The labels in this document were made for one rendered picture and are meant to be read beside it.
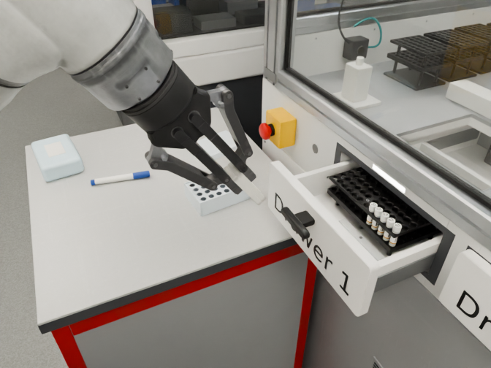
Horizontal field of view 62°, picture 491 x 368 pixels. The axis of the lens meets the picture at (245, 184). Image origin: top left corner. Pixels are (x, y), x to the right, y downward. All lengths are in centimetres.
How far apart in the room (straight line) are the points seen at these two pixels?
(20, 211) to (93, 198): 139
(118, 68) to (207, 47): 97
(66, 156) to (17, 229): 120
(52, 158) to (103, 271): 38
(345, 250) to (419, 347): 30
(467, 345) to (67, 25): 68
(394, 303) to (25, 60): 72
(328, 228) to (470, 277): 20
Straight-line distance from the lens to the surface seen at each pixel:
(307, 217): 66
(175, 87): 42
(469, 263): 65
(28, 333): 180
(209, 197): 90
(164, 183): 100
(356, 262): 60
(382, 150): 73
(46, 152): 113
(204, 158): 49
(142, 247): 84
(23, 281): 198
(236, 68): 141
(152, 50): 40
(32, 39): 37
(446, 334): 78
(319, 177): 81
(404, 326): 86
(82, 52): 38
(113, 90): 40
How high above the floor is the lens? 134
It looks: 37 degrees down
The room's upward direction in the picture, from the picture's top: straight up
